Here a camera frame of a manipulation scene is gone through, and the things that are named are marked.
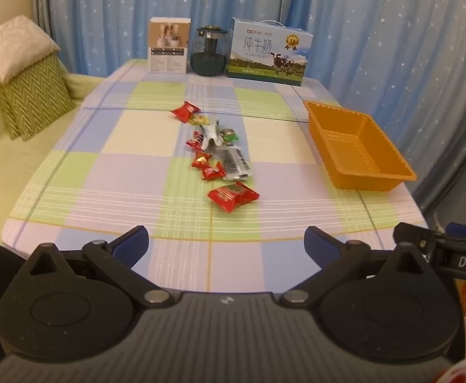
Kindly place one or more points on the red white-label snack packet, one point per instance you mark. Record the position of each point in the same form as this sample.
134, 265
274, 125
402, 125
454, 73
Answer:
185, 111

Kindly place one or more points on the small red foil candy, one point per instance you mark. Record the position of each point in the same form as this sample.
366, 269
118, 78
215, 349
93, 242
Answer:
201, 160
213, 171

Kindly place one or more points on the pale yellow sofa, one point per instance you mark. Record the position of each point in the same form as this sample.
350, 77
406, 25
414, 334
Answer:
1, 167

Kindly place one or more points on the green candy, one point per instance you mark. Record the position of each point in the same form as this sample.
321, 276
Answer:
229, 135

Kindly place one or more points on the green zigzag cushion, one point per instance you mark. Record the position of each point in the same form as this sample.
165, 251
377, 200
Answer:
33, 95

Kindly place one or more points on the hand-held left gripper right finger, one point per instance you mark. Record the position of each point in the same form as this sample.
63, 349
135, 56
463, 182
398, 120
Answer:
320, 245

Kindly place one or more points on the silver snack packet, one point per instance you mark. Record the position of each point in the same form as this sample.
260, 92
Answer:
213, 133

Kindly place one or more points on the blue starry curtain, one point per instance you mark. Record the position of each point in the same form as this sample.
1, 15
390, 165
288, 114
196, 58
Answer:
117, 8
396, 48

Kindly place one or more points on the dark green humidifier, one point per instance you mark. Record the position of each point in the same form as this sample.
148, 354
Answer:
209, 62

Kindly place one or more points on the grey striped snack packet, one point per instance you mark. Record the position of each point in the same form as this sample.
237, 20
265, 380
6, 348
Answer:
235, 163

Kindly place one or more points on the large red snack packet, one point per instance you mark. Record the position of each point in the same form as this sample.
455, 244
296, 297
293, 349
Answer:
233, 196

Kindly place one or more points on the white textured cushion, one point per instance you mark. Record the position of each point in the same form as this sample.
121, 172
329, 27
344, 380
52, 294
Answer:
13, 48

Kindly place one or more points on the orange plastic tray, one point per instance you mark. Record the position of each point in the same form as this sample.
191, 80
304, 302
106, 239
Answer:
356, 155

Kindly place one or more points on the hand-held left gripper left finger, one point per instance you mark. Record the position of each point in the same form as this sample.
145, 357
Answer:
131, 245

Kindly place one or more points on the yellow-green candy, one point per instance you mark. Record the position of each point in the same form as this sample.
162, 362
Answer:
199, 119

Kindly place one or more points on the white product box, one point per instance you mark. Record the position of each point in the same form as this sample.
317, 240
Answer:
169, 48

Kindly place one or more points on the dark red snack packet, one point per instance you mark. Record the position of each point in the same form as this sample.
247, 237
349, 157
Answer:
195, 141

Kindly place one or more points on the blue milk carton box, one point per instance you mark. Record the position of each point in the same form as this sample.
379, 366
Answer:
264, 56

